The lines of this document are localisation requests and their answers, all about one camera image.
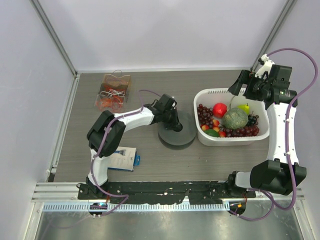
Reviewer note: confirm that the dark grape bunch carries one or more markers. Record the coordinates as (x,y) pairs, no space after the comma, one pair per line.
(252,120)

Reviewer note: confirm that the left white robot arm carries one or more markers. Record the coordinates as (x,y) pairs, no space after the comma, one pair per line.
(106,133)

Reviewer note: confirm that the green avocado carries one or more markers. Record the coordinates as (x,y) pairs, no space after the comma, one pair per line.
(212,133)

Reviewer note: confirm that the red grape bunch left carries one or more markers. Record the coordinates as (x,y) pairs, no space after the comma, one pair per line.
(204,114)

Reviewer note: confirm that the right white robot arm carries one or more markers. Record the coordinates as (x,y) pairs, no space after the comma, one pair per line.
(280,173)

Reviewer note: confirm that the green pear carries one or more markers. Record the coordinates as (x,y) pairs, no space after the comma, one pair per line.
(245,108)

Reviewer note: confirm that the aluminium frame rail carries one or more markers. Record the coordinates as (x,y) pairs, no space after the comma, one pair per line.
(68,191)

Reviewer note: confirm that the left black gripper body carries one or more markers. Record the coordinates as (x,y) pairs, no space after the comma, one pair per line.
(170,119)

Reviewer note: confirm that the blue razor package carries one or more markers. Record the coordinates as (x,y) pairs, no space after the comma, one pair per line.
(124,159)

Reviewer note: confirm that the white plastic basket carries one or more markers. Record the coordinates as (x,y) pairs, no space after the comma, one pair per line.
(209,97)

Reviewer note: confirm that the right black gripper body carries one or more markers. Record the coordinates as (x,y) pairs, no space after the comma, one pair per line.
(256,86)

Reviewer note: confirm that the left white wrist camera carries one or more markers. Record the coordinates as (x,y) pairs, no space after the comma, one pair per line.
(172,102)

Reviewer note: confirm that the clear cable box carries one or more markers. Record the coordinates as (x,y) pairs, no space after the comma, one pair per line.
(113,92)

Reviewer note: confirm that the green netted melon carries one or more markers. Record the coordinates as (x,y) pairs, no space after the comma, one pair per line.
(234,118)

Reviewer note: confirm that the grey cable spool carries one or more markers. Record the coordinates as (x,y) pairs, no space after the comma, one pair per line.
(182,139)

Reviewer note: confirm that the small peach fruits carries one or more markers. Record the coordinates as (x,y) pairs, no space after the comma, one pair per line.
(215,125)

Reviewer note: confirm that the white slotted cable duct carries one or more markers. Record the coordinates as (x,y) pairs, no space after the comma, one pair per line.
(96,207)

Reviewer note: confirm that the red apple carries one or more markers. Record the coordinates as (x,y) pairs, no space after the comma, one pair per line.
(219,110)

